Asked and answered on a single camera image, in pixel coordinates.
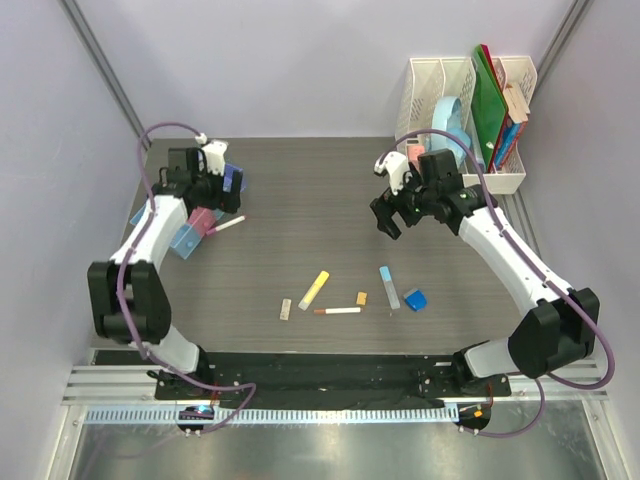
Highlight small orange eraser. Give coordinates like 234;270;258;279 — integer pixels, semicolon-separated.
356;292;367;306

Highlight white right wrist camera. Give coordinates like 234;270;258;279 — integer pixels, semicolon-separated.
373;151;410;196

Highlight green folder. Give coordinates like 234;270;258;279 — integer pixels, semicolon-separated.
471;44;497;171

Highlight blue capped highlighter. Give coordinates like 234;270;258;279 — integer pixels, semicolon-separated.
379;266;400;310

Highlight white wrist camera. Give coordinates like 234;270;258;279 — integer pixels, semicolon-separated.
373;151;410;196
200;140;228;176

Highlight pink cube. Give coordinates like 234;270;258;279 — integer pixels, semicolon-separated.
406;144;425;164

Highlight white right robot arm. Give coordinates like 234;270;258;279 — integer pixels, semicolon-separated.
370;149;600;395

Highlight red folder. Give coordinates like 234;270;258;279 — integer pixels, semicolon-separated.
481;44;509;171

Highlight white slotted cable duct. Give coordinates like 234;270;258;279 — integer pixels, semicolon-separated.
84;404;459;426

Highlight white pink-tipped pen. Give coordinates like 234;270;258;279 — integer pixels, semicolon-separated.
206;215;246;236

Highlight books in organizer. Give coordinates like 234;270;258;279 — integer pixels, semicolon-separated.
494;83;530;170

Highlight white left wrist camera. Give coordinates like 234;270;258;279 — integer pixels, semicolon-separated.
200;140;228;176

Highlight white mesh file organizer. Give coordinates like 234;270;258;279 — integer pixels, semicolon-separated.
395;56;538;195

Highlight beige speckled eraser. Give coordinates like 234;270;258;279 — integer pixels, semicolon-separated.
279;298;292;321

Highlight blue pencil sharpener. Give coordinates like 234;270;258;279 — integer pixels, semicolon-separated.
403;288;428;312

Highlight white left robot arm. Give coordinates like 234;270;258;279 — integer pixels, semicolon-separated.
87;140;243;399

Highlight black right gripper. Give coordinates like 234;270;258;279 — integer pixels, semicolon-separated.
370;163;437;240

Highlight blue pink drawer organizer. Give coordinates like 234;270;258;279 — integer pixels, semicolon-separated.
129;159;249;262

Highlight yellow highlighter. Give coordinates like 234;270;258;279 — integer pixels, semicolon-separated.
298;271;330;311

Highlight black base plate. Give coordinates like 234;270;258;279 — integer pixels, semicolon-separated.
154;350;511;402

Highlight white brown-capped pen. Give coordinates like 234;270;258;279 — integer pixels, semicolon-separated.
313;307;362;315

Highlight aluminium rail frame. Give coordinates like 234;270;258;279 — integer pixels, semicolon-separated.
60;189;611;407

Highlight light blue headphones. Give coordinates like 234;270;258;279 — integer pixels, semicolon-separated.
429;96;471;169

